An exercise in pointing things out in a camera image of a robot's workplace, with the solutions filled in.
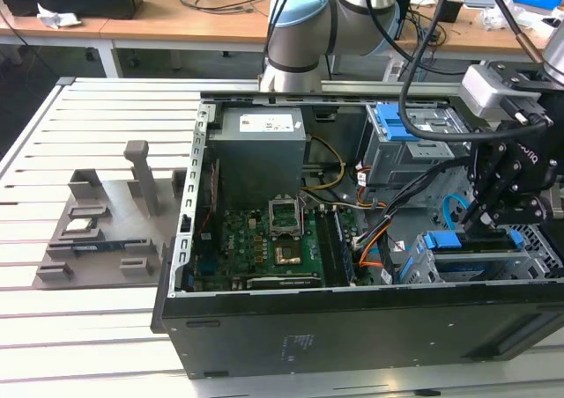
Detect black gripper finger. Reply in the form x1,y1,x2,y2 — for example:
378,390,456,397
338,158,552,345
482,184,550,231
461,140,521,232

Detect hard disk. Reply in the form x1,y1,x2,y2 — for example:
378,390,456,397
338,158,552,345
398,229,545,284

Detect metal disk bay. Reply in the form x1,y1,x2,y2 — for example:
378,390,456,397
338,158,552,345
394,228,563,284

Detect metal drive cage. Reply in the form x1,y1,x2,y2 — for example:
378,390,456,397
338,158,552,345
359,102,481,188

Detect blue drive latch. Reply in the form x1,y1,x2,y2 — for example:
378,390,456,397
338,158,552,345
376,102,427,142

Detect white power strip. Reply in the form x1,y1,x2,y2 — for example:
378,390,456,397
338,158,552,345
382,61,409,82

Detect clear plastic bag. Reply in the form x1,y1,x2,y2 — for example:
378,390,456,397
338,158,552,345
479,5,519,32

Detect small black box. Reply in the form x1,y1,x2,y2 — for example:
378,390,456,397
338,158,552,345
434,0,464,24

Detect black RAM slot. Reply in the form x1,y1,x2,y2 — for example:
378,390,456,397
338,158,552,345
317,210,343,284
330,210,357,284

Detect metal socket cover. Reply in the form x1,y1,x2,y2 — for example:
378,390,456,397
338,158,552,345
267,194,306,239

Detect black PC case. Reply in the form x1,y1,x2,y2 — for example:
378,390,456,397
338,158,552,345
150,90,564,380

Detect CPU socket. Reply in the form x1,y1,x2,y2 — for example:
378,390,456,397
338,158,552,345
272,241,308,269

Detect grey power supply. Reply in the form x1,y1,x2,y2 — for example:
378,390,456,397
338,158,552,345
206,107,308,196

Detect black graphics card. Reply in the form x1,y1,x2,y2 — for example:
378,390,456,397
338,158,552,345
244,274,325,291

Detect green motherboard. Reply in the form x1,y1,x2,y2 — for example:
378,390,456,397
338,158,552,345
193,206,367,291

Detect wooden desk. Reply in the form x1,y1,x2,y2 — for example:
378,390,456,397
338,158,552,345
99,0,564,80
0,17,120,80

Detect grey parts rack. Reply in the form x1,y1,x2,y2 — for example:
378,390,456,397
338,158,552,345
33,140,186,293

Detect silver CPU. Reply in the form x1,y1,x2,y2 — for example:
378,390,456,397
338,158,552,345
63,219,98,236

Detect crumpled white paper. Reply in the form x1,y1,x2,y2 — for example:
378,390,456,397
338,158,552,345
37,4,83,30

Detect blue flat wire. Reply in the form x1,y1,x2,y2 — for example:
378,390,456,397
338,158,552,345
442,193,471,231

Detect black sleeved cable bundle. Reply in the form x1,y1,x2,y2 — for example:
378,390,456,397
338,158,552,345
378,155,475,240

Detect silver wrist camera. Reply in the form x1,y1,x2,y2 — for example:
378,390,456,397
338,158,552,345
457,64,515,118

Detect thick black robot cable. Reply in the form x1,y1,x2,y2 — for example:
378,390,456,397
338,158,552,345
397,0,550,142
481,0,544,65

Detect yellow wires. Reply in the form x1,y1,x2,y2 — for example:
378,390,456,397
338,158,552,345
301,136,347,192

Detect orange flat wire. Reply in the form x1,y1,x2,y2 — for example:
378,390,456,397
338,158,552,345
357,230,397,270

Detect red black twisted wire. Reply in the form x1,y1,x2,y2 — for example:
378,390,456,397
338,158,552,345
197,162,220,236

